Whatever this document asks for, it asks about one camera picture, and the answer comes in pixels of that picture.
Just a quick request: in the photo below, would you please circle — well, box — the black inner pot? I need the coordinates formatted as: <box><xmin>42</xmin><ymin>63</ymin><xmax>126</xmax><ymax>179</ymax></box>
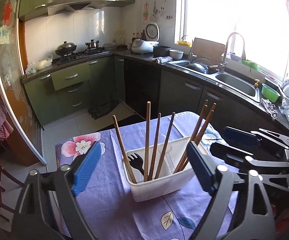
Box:
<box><xmin>153</xmin><ymin>46</ymin><xmax>171</xmax><ymax>57</ymax></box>

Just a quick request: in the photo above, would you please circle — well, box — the black wok with lid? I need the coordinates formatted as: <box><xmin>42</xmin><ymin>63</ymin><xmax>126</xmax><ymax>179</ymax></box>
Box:
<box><xmin>55</xmin><ymin>41</ymin><xmax>77</xmax><ymax>56</ymax></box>

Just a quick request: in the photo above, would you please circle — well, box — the wooden chopstick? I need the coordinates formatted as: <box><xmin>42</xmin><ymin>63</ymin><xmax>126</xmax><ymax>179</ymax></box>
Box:
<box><xmin>148</xmin><ymin>113</ymin><xmax>161</xmax><ymax>180</ymax></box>
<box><xmin>113</xmin><ymin>115</ymin><xmax>137</xmax><ymax>184</ymax></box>
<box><xmin>180</xmin><ymin>103</ymin><xmax>217</xmax><ymax>171</ymax></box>
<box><xmin>155</xmin><ymin>112</ymin><xmax>175</xmax><ymax>179</ymax></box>
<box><xmin>174</xmin><ymin>99</ymin><xmax>208</xmax><ymax>173</ymax></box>
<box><xmin>144</xmin><ymin>101</ymin><xmax>151</xmax><ymax>182</ymax></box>

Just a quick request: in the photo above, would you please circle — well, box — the dark floor mat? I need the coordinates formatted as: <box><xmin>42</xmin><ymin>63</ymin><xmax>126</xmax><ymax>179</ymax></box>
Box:
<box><xmin>88</xmin><ymin>100</ymin><xmax>119</xmax><ymax>120</ymax></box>

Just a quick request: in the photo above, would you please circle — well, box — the wooden chopstick in holder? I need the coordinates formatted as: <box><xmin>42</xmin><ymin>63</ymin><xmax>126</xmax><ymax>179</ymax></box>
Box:
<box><xmin>155</xmin><ymin>112</ymin><xmax>175</xmax><ymax>179</ymax></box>
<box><xmin>144</xmin><ymin>101</ymin><xmax>151</xmax><ymax>182</ymax></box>
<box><xmin>174</xmin><ymin>99</ymin><xmax>208</xmax><ymax>173</ymax></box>
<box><xmin>180</xmin><ymin>103</ymin><xmax>217</xmax><ymax>171</ymax></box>
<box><xmin>148</xmin><ymin>113</ymin><xmax>161</xmax><ymax>180</ymax></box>

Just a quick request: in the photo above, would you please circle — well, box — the steel sink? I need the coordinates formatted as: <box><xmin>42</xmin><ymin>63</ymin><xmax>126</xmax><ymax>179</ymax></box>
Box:
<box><xmin>215</xmin><ymin>73</ymin><xmax>260</xmax><ymax>102</ymax></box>

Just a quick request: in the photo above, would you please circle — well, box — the green plastic basin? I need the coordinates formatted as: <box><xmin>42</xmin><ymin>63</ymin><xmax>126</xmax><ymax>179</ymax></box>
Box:
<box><xmin>261</xmin><ymin>83</ymin><xmax>281</xmax><ymax>103</ymax></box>

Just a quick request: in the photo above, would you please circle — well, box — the black plastic fork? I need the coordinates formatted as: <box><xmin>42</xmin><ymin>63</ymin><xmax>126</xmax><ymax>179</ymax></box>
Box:
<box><xmin>128</xmin><ymin>153</ymin><xmax>144</xmax><ymax>175</ymax></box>

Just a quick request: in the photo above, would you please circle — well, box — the white bowl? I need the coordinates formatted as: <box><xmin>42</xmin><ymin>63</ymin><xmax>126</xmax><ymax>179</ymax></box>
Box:
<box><xmin>169</xmin><ymin>49</ymin><xmax>183</xmax><ymax>61</ymax></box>

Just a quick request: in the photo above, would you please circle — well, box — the gas stove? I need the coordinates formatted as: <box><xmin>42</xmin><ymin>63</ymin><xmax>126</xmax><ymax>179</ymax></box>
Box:
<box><xmin>55</xmin><ymin>48</ymin><xmax>110</xmax><ymax>63</ymax></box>

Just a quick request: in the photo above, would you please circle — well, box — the wooden cutting board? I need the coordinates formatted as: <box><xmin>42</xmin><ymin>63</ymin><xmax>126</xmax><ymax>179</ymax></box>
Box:
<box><xmin>192</xmin><ymin>37</ymin><xmax>225</xmax><ymax>64</ymax></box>

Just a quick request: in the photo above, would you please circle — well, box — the white rice cooker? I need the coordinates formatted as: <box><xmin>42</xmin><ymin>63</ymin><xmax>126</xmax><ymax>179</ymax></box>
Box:
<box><xmin>132</xmin><ymin>23</ymin><xmax>160</xmax><ymax>54</ymax></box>

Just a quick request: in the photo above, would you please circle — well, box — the purple floral tablecloth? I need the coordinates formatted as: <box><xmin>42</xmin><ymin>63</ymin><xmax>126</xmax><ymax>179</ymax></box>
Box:
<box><xmin>55</xmin><ymin>111</ymin><xmax>211</xmax><ymax>239</ymax></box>

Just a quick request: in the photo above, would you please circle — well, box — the small steel pot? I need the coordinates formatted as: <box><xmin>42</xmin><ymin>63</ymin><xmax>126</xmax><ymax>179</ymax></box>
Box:
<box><xmin>85</xmin><ymin>39</ymin><xmax>100</xmax><ymax>51</ymax></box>

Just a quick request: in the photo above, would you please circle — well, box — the white plastic utensil holder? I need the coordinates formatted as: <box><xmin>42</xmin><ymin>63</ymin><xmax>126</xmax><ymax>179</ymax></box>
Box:
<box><xmin>123</xmin><ymin>136</ymin><xmax>195</xmax><ymax>202</ymax></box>

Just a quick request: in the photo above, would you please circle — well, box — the chrome kitchen faucet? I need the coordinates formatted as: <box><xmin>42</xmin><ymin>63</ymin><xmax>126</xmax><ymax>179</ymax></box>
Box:
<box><xmin>218</xmin><ymin>31</ymin><xmax>246</xmax><ymax>73</ymax></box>

